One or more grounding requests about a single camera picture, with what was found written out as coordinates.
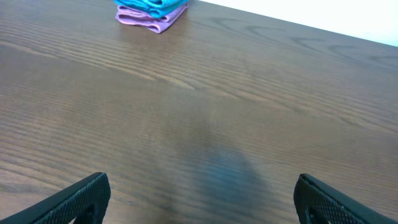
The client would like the folded purple bottom cloth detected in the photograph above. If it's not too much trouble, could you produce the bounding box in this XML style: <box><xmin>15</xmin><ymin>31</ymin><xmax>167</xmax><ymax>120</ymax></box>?
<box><xmin>115</xmin><ymin>3</ymin><xmax>188</xmax><ymax>34</ymax></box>

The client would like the folded blue cloth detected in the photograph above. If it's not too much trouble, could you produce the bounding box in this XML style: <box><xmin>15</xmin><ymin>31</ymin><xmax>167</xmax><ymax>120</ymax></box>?
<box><xmin>114</xmin><ymin>0</ymin><xmax>189</xmax><ymax>19</ymax></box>

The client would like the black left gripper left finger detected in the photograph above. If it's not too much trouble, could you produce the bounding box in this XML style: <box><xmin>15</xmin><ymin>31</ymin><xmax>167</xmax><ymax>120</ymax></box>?
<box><xmin>1</xmin><ymin>172</ymin><xmax>111</xmax><ymax>224</ymax></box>

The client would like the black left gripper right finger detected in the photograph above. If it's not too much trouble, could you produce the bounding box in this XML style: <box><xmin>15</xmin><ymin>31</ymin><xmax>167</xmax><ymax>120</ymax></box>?
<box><xmin>294</xmin><ymin>174</ymin><xmax>397</xmax><ymax>224</ymax></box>

